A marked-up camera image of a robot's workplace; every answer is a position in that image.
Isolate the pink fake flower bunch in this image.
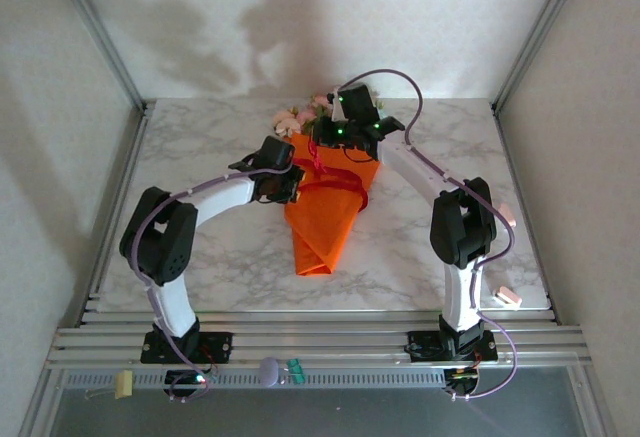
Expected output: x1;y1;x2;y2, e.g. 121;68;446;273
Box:
272;94;334;139

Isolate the orange wrapping paper sheet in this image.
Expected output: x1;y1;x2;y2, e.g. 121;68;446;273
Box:
283;131;382;277

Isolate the red ribbon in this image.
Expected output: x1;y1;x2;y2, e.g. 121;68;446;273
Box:
294;139;370;214

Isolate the purple oval pebble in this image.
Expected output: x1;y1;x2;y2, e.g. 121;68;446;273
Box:
257;356;280;388

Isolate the small circuit board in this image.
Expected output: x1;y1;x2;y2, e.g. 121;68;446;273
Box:
163;369;214;403
443;366;482;401

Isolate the small pink block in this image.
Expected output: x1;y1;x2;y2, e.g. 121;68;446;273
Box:
493;285;524;309

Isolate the yellow binder clip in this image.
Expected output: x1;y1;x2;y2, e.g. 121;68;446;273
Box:
84;369;135;401

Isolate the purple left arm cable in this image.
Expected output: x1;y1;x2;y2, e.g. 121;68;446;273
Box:
130;159;296;403

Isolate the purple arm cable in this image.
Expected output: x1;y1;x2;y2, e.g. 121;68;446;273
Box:
130;159;296;403
333;68;521;401

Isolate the aluminium table side rail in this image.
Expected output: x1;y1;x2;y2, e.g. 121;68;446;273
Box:
492;104;561;321
74;101;154;328

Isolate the aluminium frame rail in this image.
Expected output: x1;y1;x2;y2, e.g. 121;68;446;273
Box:
44;309;594;372

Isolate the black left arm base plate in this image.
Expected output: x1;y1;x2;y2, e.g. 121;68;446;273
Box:
140;331;234;365

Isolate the grey slotted cable duct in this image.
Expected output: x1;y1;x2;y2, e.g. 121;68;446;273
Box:
64;369;449;391

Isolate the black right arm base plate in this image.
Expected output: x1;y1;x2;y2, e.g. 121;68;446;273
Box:
407;330;500;364

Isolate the aluminium frame post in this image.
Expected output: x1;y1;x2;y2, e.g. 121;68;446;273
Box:
491;0;592;112
47;0;157;114

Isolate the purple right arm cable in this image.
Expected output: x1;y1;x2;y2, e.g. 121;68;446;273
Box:
333;68;521;401

